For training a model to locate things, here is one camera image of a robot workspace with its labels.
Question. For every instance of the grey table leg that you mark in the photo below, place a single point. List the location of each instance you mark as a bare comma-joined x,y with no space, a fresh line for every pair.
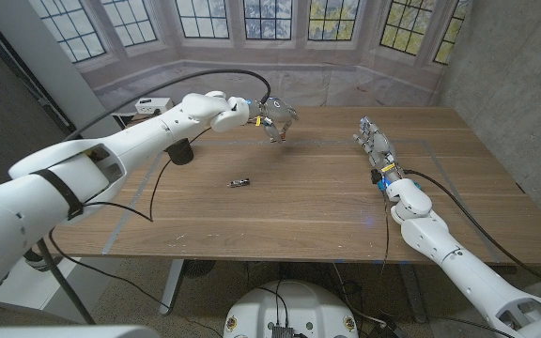
413,291

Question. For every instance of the white table leg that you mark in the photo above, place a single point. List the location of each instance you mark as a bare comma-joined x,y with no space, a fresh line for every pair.
172,286

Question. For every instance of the red matchbox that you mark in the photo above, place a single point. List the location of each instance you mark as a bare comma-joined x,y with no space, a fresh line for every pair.
282,136

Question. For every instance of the black round fan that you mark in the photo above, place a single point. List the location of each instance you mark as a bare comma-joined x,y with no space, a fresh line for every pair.
198,268

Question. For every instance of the printed window backdrop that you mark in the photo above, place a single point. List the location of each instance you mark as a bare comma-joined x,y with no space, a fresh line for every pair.
270,47

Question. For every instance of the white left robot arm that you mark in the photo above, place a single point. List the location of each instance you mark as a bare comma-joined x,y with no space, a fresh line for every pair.
111,155

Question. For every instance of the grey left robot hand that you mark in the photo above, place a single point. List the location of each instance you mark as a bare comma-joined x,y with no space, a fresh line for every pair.
275,112

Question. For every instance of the black cylindrical container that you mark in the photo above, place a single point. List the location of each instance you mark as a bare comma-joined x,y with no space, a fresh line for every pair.
180,152

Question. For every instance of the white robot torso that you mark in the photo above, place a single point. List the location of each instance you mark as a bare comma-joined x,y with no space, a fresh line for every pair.
294,310

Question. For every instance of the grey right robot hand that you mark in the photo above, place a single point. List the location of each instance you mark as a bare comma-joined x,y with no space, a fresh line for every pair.
381,150

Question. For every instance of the white power strip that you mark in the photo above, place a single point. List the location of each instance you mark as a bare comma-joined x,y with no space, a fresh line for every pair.
154,105

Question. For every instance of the white floor platform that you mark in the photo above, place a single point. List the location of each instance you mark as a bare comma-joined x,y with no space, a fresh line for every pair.
31,291

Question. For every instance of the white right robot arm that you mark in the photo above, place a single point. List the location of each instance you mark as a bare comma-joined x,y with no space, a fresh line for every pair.
435,239

